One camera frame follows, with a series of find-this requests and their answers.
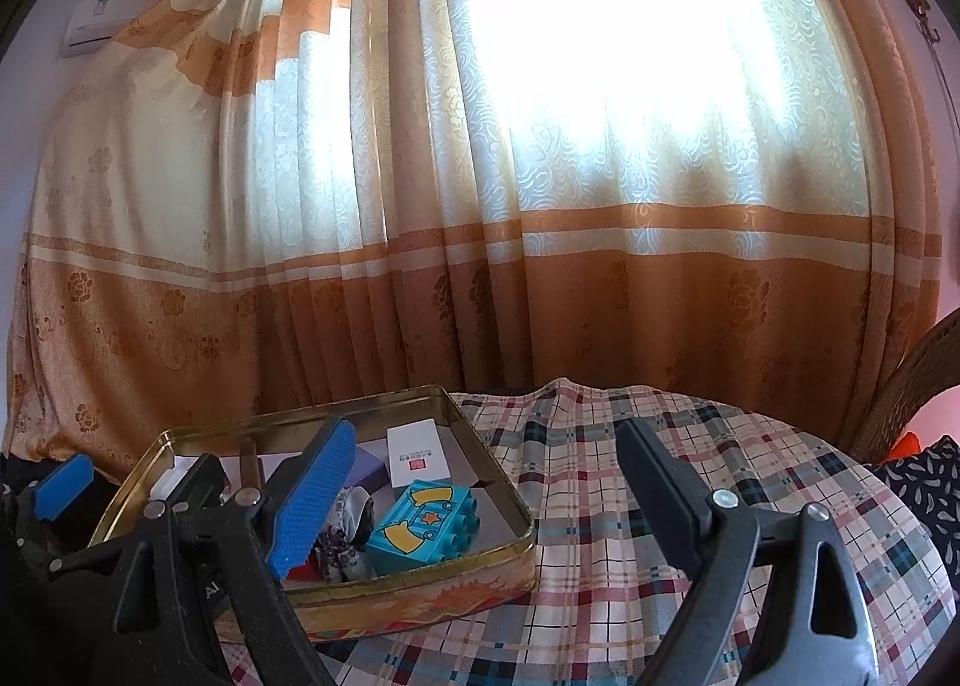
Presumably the plaid tablecloth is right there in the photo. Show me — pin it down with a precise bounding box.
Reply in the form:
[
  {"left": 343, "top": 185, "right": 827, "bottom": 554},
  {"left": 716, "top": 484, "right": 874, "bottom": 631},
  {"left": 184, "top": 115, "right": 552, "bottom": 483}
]
[{"left": 265, "top": 379, "right": 957, "bottom": 684}]

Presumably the white power adapter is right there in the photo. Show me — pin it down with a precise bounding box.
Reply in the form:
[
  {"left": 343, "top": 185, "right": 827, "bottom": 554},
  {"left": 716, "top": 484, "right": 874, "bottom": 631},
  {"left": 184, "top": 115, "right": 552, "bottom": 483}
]
[{"left": 148, "top": 455, "right": 195, "bottom": 501}]

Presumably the purple box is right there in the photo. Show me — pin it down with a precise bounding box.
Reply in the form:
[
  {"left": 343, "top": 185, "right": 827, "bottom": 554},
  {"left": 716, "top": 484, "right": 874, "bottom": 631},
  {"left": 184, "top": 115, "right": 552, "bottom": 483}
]
[{"left": 345, "top": 447, "right": 389, "bottom": 494}]

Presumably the orange cream floral curtain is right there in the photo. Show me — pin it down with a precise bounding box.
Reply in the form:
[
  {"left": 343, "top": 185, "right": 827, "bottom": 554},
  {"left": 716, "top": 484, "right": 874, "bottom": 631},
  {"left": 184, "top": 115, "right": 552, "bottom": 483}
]
[{"left": 2, "top": 0, "right": 942, "bottom": 477}]

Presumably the red toy building brick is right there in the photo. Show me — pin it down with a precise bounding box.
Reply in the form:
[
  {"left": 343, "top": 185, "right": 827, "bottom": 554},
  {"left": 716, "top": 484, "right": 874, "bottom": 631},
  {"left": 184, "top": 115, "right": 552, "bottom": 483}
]
[{"left": 286, "top": 559, "right": 320, "bottom": 582}]

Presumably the white air conditioner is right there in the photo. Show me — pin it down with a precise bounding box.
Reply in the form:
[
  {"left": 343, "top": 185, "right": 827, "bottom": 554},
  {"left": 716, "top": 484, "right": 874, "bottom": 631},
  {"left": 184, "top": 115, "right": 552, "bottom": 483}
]
[{"left": 60, "top": 0, "right": 160, "bottom": 58}]

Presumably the wicker chair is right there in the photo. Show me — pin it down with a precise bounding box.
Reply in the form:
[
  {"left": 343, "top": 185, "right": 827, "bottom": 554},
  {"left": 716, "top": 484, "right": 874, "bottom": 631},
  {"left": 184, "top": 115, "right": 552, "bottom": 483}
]
[{"left": 850, "top": 309, "right": 960, "bottom": 464}]

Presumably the blue toy building brick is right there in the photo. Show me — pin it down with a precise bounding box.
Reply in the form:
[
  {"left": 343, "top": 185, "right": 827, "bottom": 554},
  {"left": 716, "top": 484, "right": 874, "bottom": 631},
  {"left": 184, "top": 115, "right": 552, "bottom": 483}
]
[{"left": 364, "top": 482, "right": 480, "bottom": 576}]

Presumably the white cardboard box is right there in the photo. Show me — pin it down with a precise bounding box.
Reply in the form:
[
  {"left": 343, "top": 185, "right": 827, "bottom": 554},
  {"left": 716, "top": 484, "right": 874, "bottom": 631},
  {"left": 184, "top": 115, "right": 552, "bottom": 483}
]
[{"left": 386, "top": 418, "right": 451, "bottom": 489}]

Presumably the brown rectangular bar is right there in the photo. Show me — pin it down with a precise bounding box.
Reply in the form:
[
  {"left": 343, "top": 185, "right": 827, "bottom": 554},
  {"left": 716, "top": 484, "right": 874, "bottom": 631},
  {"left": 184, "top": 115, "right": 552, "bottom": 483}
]
[{"left": 238, "top": 438, "right": 262, "bottom": 489}]

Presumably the navy leaf-pattern cushion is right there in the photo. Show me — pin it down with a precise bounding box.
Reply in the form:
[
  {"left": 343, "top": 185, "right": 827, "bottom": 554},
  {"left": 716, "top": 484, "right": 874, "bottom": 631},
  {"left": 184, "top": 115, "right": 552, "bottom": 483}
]
[{"left": 874, "top": 436, "right": 960, "bottom": 592}]

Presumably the gold metal tin tray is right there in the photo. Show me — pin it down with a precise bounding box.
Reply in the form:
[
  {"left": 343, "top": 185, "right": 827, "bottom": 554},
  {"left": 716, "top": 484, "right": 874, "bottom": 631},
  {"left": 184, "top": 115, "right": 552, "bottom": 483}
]
[{"left": 89, "top": 384, "right": 537, "bottom": 640}]

